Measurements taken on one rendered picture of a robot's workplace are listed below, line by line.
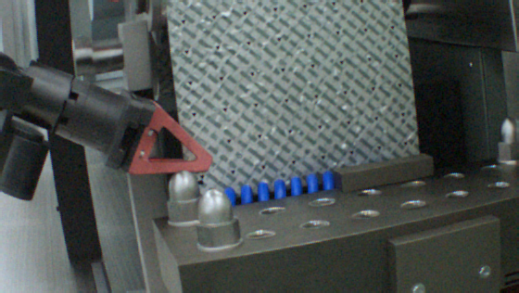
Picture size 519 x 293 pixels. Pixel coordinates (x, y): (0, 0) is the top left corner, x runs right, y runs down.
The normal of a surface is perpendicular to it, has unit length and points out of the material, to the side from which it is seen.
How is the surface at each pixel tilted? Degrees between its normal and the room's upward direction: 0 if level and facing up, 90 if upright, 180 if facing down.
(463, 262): 90
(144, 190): 90
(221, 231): 90
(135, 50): 90
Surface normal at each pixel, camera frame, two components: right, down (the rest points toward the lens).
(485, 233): 0.22, 0.15
